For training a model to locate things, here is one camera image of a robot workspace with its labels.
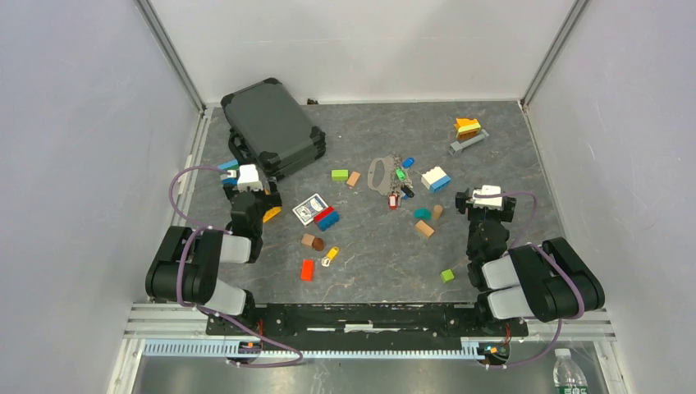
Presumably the red key tag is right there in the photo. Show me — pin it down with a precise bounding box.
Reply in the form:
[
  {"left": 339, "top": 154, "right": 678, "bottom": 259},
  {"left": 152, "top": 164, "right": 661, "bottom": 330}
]
[{"left": 388, "top": 193, "right": 399, "bottom": 210}]

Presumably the metal keyring plate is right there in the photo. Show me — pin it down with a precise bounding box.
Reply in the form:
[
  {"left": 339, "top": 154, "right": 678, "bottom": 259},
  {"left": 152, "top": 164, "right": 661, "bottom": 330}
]
[{"left": 367, "top": 155, "right": 400, "bottom": 196}]

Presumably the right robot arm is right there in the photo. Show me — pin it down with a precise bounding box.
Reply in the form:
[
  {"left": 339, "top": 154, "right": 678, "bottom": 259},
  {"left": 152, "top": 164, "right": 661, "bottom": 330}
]
[{"left": 455, "top": 185, "right": 606, "bottom": 335}]

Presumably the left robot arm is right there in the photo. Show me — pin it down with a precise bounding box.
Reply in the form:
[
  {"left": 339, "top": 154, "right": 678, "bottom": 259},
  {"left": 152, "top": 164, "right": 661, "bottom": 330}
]
[{"left": 145, "top": 179, "right": 282, "bottom": 335}]

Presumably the yellow lego plate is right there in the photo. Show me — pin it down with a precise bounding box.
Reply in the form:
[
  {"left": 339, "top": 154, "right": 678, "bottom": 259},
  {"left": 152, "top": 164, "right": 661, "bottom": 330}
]
[{"left": 263, "top": 207, "right": 282, "bottom": 223}]

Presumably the playing card box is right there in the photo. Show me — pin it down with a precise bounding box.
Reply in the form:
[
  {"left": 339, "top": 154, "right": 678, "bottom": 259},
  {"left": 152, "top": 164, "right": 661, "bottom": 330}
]
[{"left": 292, "top": 194, "right": 328, "bottom": 227}]

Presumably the blue green white lego stack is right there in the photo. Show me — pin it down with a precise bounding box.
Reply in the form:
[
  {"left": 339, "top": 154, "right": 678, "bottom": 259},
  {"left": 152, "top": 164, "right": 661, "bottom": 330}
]
[{"left": 217, "top": 159, "right": 240, "bottom": 186}]

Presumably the light wooden block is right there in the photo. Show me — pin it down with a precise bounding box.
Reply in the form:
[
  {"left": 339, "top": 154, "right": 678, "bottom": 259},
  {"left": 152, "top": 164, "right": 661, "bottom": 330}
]
[{"left": 301, "top": 233, "right": 315, "bottom": 249}]

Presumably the red blue lego block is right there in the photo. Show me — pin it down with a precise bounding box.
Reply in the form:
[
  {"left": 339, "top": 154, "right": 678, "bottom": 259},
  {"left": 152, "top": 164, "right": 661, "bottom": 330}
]
[{"left": 314, "top": 206, "right": 340, "bottom": 231}]

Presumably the brown wooden cylinder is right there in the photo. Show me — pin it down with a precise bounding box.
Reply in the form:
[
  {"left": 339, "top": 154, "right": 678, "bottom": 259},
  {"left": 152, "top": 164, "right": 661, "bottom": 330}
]
[{"left": 312, "top": 237, "right": 325, "bottom": 251}]

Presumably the tan wooden cylinder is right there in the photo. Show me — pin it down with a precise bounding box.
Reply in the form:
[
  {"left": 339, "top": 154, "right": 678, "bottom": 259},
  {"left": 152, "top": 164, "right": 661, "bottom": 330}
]
[{"left": 432, "top": 204, "right": 444, "bottom": 221}]

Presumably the black hard case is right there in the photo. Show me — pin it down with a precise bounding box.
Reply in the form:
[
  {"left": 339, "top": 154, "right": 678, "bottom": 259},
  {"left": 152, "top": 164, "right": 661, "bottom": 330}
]
[{"left": 221, "top": 77, "right": 327, "bottom": 181}]

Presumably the green lego brick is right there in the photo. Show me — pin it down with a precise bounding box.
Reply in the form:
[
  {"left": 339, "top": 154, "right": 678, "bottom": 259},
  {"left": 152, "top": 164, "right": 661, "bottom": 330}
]
[{"left": 331, "top": 169, "right": 350, "bottom": 181}]

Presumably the red lego brick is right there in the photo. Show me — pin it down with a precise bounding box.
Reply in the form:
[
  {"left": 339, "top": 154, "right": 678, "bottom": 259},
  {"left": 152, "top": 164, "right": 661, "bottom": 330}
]
[{"left": 300, "top": 259, "right": 314, "bottom": 282}]

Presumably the white blue lego block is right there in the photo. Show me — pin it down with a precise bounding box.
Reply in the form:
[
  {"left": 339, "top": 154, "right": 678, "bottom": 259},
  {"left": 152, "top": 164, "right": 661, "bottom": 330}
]
[{"left": 421, "top": 166, "right": 451, "bottom": 193}]

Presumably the grey lego piece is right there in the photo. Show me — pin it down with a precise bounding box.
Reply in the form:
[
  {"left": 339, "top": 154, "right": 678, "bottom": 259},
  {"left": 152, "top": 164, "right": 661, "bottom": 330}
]
[{"left": 448, "top": 129, "right": 489, "bottom": 156}]

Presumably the orange wooden block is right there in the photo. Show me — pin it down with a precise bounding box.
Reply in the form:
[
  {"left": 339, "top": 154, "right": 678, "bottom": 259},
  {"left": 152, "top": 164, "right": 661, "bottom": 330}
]
[{"left": 414, "top": 220, "right": 435, "bottom": 239}]

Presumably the small green cube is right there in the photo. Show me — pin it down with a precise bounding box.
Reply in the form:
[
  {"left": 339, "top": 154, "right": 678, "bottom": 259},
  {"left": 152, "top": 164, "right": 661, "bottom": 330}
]
[{"left": 440, "top": 269, "right": 455, "bottom": 283}]

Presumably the tan wooden block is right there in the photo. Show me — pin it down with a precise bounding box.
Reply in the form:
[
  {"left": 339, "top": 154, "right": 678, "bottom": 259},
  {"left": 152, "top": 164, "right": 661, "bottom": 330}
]
[{"left": 346, "top": 172, "right": 361, "bottom": 188}]

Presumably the teal wooden block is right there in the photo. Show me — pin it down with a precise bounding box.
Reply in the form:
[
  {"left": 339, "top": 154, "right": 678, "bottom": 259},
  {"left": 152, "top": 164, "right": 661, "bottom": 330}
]
[{"left": 414, "top": 208, "right": 432, "bottom": 221}]

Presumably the black key fob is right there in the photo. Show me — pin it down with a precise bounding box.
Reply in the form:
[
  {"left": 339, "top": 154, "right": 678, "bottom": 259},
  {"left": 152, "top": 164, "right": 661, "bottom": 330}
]
[{"left": 401, "top": 185, "right": 414, "bottom": 198}]

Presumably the blue key tag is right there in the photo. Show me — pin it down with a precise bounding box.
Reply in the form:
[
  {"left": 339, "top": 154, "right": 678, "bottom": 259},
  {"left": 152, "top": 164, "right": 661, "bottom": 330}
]
[{"left": 401, "top": 157, "right": 414, "bottom": 169}]

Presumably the green key tag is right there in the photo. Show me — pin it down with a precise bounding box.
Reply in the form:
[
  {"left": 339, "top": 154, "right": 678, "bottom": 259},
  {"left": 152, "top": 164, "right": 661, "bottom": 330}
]
[{"left": 395, "top": 168, "right": 406, "bottom": 182}]

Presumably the plastic water bottle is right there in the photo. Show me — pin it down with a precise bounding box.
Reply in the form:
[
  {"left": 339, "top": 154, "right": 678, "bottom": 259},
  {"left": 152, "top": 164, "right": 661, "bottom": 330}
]
[{"left": 553, "top": 348, "right": 588, "bottom": 394}]

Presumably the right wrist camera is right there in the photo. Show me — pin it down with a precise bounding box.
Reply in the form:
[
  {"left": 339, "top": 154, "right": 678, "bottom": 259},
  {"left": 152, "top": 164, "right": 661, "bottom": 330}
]
[{"left": 472, "top": 185, "right": 503, "bottom": 210}]

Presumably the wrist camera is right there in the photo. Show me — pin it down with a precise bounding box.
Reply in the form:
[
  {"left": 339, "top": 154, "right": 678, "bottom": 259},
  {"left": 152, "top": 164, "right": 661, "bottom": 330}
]
[
  {"left": 226, "top": 164, "right": 264, "bottom": 192},
  {"left": 472, "top": 185, "right": 503, "bottom": 210}
]

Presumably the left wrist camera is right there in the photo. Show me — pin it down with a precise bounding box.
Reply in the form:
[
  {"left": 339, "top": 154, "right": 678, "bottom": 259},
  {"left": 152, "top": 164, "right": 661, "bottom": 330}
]
[{"left": 226, "top": 164, "right": 264, "bottom": 192}]

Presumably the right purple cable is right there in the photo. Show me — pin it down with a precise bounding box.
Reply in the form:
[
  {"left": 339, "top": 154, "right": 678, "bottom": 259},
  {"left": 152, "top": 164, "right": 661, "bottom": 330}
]
[{"left": 473, "top": 190, "right": 586, "bottom": 371}]

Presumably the purple cable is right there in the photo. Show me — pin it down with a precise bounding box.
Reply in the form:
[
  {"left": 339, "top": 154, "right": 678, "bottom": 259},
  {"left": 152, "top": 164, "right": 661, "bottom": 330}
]
[
  {"left": 473, "top": 190, "right": 586, "bottom": 371},
  {"left": 168, "top": 165, "right": 305, "bottom": 369}
]

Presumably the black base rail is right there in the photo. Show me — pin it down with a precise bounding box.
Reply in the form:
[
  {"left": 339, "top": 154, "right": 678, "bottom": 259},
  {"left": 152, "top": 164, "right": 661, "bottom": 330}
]
[{"left": 238, "top": 302, "right": 529, "bottom": 352}]

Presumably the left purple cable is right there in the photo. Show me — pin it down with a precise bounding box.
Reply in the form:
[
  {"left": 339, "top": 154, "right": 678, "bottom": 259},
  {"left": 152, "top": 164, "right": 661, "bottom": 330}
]
[{"left": 168, "top": 165, "right": 305, "bottom": 369}]

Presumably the white cable duct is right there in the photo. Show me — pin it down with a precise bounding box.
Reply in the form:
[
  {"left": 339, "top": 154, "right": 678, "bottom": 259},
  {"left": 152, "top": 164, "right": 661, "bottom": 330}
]
[{"left": 143, "top": 339, "right": 483, "bottom": 360}]

